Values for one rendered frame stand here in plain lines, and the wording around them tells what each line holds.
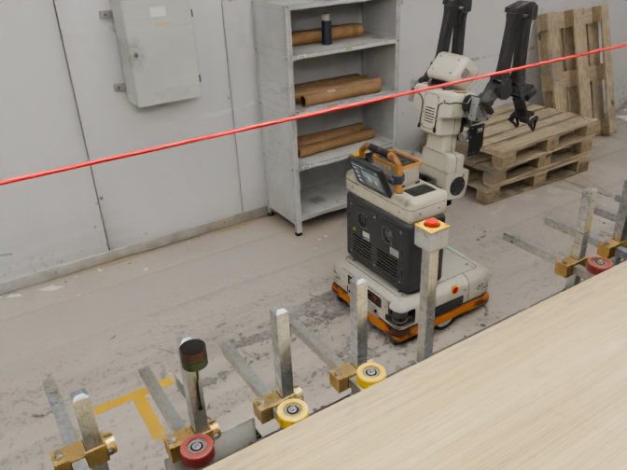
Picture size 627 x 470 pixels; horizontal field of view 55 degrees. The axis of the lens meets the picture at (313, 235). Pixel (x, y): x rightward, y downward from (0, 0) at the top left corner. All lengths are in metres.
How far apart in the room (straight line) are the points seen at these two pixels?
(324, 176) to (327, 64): 0.87
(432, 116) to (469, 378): 1.72
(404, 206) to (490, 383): 1.37
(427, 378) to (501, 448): 0.28
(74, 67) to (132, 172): 0.74
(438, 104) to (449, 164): 0.32
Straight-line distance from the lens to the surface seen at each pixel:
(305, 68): 4.50
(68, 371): 3.42
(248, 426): 1.76
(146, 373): 1.86
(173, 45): 3.80
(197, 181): 4.32
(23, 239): 4.13
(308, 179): 4.74
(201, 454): 1.53
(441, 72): 3.14
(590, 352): 1.90
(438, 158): 3.24
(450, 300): 3.31
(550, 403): 1.70
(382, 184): 2.92
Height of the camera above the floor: 2.01
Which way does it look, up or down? 28 degrees down
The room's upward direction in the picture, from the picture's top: 2 degrees counter-clockwise
